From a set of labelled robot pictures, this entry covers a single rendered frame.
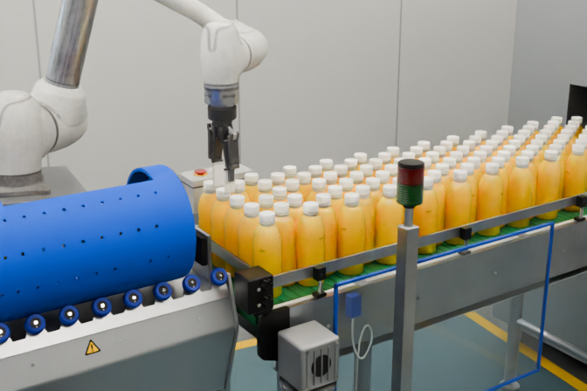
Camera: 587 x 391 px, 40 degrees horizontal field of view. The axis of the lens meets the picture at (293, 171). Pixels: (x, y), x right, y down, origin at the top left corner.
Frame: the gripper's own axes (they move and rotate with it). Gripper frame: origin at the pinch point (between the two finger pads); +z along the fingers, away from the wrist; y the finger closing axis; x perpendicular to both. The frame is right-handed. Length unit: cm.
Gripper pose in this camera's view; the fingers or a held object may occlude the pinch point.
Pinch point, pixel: (224, 179)
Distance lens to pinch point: 215.2
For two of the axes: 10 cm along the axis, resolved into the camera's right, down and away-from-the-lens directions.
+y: 5.5, 2.4, -8.0
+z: 0.0, 9.6, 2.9
